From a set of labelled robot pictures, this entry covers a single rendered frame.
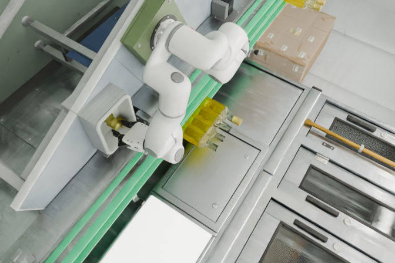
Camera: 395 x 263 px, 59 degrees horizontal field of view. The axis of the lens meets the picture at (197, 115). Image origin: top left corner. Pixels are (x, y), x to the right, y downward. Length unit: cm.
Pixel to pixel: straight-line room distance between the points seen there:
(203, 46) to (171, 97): 16
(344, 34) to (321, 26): 124
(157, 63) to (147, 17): 33
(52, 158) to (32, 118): 68
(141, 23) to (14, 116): 98
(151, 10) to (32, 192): 75
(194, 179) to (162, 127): 58
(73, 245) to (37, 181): 27
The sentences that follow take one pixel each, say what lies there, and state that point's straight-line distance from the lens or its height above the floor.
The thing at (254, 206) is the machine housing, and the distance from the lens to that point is 158.
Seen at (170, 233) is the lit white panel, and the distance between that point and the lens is 152.
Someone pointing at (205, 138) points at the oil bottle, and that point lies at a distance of 151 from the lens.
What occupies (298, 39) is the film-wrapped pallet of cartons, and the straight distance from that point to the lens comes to 553.
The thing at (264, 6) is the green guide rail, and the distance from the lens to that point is 194.
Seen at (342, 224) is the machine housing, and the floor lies 174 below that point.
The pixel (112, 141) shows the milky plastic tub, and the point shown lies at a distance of 143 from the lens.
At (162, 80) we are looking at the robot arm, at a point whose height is 106.
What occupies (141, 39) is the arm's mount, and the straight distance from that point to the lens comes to 126.
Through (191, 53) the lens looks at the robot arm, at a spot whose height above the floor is 110.
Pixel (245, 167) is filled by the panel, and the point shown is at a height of 127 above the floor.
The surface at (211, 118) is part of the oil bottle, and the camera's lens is 157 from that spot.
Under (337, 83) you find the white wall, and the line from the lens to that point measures 615.
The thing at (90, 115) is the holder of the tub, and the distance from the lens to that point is 126.
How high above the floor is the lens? 146
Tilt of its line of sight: 17 degrees down
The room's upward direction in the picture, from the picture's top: 119 degrees clockwise
